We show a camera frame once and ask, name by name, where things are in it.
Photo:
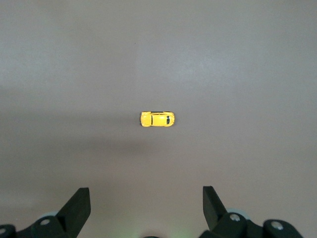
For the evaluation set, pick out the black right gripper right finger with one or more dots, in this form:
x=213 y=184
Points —
x=215 y=213

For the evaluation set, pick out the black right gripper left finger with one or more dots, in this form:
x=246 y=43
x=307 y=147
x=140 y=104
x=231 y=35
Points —
x=74 y=213

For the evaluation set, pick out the yellow beetle toy car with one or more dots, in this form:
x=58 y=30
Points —
x=158 y=120

